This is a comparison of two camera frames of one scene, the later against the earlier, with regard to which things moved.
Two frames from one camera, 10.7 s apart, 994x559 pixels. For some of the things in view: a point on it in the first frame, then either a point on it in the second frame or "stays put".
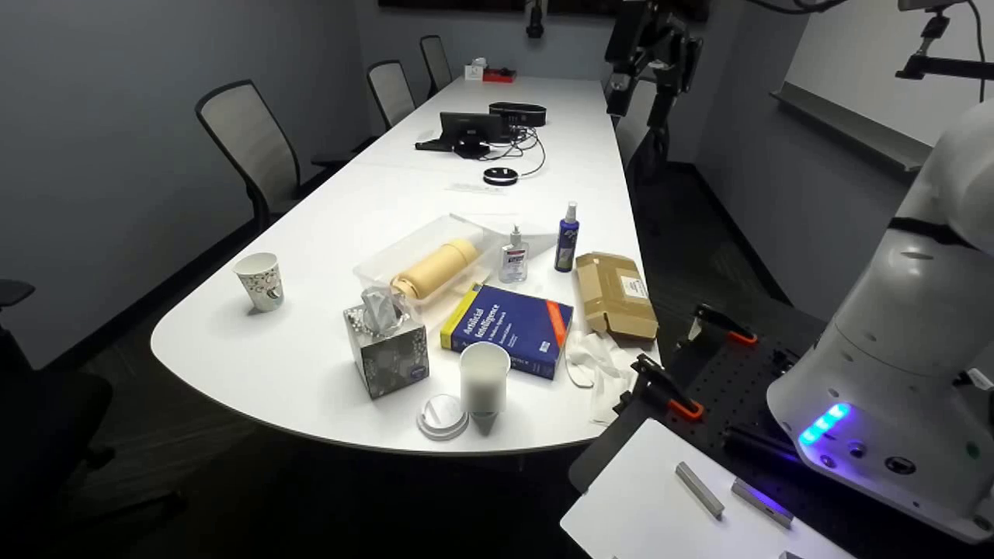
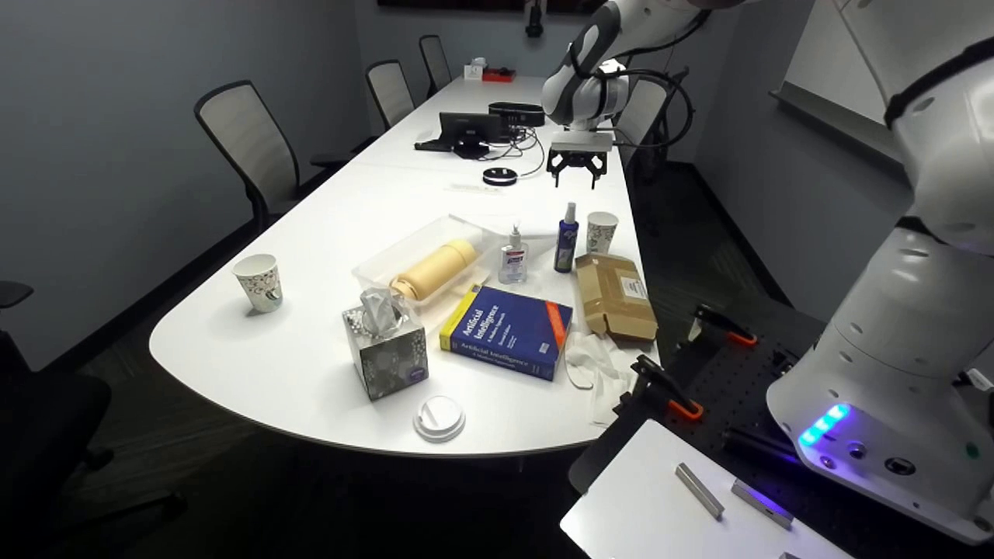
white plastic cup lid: x=441 y=418 stays put
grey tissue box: x=385 y=339 stays put
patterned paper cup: x=486 y=373 to x=601 y=231
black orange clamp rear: x=723 y=324 stays put
